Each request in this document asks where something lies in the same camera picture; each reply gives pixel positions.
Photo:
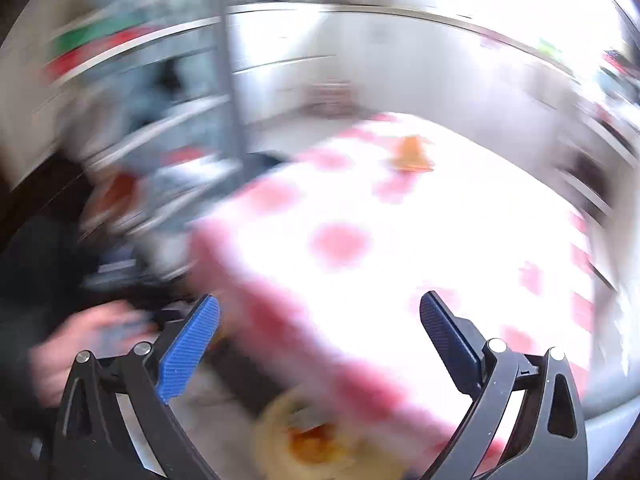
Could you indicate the yellow trash bucket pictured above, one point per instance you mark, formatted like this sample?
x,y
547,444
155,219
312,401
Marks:
x,y
295,440

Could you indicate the orange peel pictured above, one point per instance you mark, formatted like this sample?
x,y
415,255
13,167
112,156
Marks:
x,y
410,156

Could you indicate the red white checkered tablecloth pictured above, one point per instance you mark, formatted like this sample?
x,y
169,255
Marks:
x,y
321,264

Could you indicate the person's left hand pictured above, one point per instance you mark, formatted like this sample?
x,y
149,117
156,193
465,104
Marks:
x,y
107,330

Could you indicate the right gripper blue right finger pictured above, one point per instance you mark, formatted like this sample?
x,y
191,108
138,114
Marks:
x,y
457,341

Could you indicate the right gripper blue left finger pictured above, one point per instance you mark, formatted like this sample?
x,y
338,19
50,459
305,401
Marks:
x,y
182,345

